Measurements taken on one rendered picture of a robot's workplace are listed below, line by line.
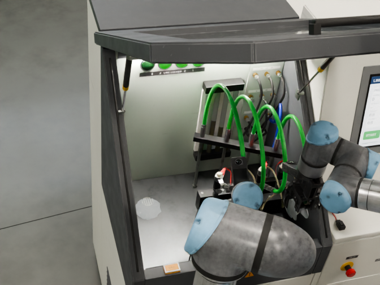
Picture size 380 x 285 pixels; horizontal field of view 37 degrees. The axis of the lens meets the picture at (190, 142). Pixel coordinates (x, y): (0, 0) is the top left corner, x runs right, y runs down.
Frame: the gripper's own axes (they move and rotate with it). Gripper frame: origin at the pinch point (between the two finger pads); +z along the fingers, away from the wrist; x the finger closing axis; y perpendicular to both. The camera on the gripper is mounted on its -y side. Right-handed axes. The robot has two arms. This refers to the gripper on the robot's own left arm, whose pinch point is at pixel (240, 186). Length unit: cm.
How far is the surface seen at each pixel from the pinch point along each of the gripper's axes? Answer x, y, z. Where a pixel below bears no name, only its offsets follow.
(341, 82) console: 39, -29, 12
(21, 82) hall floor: -130, -88, 213
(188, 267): -19.8, 23.6, 6.5
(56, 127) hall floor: -102, -50, 185
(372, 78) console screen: 50, -29, 14
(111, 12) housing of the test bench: -34, -63, 7
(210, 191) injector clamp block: -9.6, 1.0, 26.8
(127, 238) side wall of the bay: -37.1, 11.1, 0.3
